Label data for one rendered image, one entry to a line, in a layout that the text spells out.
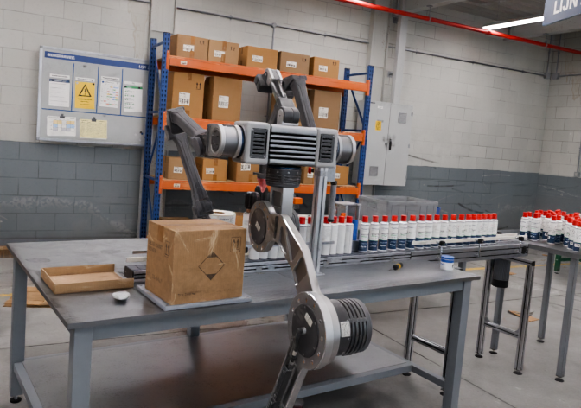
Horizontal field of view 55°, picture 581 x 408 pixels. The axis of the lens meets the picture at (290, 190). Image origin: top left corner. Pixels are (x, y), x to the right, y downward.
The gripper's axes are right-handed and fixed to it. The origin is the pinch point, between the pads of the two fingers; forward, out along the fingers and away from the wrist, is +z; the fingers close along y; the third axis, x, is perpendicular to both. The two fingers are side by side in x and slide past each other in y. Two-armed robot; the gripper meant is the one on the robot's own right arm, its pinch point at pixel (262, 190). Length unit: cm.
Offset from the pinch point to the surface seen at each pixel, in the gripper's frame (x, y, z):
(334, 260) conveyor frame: 25, -33, 33
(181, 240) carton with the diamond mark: 65, 72, 9
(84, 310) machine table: 56, 102, 35
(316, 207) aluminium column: 35.0, -9.3, 2.3
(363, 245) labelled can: 22, -55, 26
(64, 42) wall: -437, 9, -99
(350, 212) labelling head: 7, -55, 10
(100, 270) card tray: 8, 83, 35
